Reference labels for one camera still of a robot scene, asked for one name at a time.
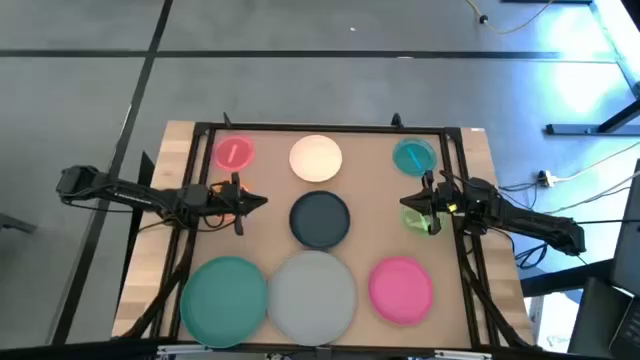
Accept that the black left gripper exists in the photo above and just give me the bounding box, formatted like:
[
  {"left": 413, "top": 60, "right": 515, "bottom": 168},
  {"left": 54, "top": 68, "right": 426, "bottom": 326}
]
[{"left": 214, "top": 172, "right": 269, "bottom": 237}]

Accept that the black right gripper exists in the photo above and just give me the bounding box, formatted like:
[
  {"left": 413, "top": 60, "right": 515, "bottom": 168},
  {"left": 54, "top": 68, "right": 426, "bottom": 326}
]
[{"left": 399, "top": 170, "right": 462, "bottom": 237}]

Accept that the large green plastic plate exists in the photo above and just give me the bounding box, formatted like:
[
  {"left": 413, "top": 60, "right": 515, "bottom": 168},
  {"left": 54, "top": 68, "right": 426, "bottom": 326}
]
[{"left": 179, "top": 255, "right": 269, "bottom": 349}]

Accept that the small teal translucent plate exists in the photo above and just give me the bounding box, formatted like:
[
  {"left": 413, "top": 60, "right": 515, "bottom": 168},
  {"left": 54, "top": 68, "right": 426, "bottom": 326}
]
[{"left": 391, "top": 137, "right": 438, "bottom": 178}]

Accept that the small red translucent plate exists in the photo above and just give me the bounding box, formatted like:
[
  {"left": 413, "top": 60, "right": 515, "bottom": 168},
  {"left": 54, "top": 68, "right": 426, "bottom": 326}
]
[{"left": 213, "top": 134, "right": 257, "bottom": 172}]

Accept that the brown table mat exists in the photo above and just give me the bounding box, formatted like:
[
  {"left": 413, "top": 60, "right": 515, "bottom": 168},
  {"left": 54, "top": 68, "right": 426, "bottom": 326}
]
[{"left": 179, "top": 129, "right": 474, "bottom": 349}]

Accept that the dark navy plastic plate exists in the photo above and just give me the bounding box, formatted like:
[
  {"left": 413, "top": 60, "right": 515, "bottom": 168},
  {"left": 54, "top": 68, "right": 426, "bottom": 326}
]
[{"left": 288, "top": 189, "right": 352, "bottom": 250}]

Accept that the cream plastic plate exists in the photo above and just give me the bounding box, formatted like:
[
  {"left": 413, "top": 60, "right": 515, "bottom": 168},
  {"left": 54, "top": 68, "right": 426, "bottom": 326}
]
[{"left": 288, "top": 133, "right": 344, "bottom": 184}]

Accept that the pink plastic plate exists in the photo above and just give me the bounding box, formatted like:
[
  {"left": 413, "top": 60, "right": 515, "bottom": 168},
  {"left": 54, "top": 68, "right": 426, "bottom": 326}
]
[{"left": 367, "top": 255, "right": 435, "bottom": 327}]

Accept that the large grey plastic plate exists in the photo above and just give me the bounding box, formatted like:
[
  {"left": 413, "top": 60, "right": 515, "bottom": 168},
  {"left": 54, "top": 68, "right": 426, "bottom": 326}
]
[{"left": 267, "top": 249, "right": 359, "bottom": 347}]

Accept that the black desk foot bar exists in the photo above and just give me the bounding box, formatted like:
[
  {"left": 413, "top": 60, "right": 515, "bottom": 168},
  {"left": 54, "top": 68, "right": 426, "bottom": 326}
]
[{"left": 519, "top": 258, "right": 617, "bottom": 299}]

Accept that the dark monitor panel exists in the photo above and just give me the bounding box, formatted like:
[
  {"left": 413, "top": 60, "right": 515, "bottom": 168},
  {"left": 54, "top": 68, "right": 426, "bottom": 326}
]
[{"left": 609, "top": 158, "right": 640, "bottom": 297}]

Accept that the dark grey laptop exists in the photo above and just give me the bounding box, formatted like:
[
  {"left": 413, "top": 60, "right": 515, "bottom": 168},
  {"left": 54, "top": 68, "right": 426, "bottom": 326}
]
[{"left": 567, "top": 277, "right": 640, "bottom": 360}]

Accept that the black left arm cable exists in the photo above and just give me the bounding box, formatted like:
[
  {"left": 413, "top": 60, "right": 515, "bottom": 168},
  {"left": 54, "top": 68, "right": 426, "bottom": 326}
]
[{"left": 198, "top": 179, "right": 242, "bottom": 234}]

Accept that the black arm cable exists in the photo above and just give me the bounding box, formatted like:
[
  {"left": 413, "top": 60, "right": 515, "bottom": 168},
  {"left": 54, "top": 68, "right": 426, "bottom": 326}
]
[
  {"left": 198, "top": 179, "right": 242, "bottom": 234},
  {"left": 438, "top": 169, "right": 484, "bottom": 201}
]

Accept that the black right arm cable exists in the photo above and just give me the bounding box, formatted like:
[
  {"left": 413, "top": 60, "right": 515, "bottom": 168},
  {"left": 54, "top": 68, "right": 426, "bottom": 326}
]
[{"left": 438, "top": 169, "right": 484, "bottom": 201}]

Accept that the black metal table frame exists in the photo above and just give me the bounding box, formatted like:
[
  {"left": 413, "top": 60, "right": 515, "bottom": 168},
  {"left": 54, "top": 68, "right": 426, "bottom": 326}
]
[{"left": 119, "top": 112, "right": 541, "bottom": 351}]

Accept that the black floor cable bundle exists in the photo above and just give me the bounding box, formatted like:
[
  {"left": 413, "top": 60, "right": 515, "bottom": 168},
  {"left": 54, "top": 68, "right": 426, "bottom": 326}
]
[{"left": 497, "top": 180, "right": 554, "bottom": 271}]

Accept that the grey floor cable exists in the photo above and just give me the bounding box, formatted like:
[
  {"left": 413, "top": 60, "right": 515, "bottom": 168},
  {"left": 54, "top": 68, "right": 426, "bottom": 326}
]
[{"left": 543, "top": 184, "right": 640, "bottom": 215}]

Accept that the white floor cable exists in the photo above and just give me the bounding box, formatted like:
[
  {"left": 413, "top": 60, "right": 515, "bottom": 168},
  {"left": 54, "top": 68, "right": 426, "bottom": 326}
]
[{"left": 549, "top": 141, "right": 640, "bottom": 184}]

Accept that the yellow floor cable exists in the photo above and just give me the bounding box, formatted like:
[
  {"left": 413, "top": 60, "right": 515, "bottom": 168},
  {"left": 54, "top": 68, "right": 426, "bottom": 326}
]
[{"left": 464, "top": 0, "right": 555, "bottom": 36}]

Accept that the black desk leg frame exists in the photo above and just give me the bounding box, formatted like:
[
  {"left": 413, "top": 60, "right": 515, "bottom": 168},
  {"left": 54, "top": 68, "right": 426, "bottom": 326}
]
[{"left": 544, "top": 0, "right": 640, "bottom": 137}]

